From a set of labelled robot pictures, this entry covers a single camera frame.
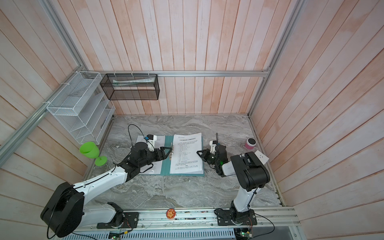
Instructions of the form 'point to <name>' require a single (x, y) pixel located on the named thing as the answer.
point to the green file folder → (166, 162)
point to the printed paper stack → (185, 159)
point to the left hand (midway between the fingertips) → (168, 152)
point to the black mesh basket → (131, 86)
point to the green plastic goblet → (90, 150)
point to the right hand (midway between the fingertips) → (196, 151)
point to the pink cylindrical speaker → (251, 142)
